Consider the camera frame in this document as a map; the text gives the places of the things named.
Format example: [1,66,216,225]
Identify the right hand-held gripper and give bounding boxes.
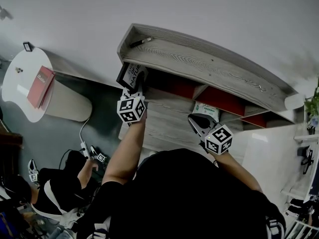
[187,113,234,156]

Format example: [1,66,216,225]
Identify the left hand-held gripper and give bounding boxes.
[116,71,148,127]

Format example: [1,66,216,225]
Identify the black framed nature picture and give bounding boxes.
[116,62,150,94]

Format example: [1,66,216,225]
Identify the grey wooden wall shelf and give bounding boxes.
[117,23,300,129]

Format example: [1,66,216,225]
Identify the person's left forearm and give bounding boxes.
[101,115,148,186]

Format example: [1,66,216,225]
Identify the person's right forearm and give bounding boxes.
[211,152,264,194]

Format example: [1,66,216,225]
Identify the white wet wipes pack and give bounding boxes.
[193,101,220,119]

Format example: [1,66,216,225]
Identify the black pen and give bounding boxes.
[129,37,153,47]

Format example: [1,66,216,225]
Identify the person's black shirt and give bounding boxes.
[93,147,286,239]

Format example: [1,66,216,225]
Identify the white power strip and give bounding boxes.
[79,141,90,159]

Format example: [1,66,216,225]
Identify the white vase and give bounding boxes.
[284,93,305,111]

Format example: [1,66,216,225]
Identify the red book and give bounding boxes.
[26,65,56,109]

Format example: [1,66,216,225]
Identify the artificial flower bouquet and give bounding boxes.
[304,78,319,129]

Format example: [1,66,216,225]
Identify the white round side table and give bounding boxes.
[1,46,93,123]

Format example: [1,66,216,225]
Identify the wooden staircase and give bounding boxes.
[0,130,24,150]

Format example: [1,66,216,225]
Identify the white power cable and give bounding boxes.
[79,117,91,144]

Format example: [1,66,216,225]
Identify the black floor cable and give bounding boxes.
[58,148,83,170]

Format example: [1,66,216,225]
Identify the grey wall conduit box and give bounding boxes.
[0,5,13,21]

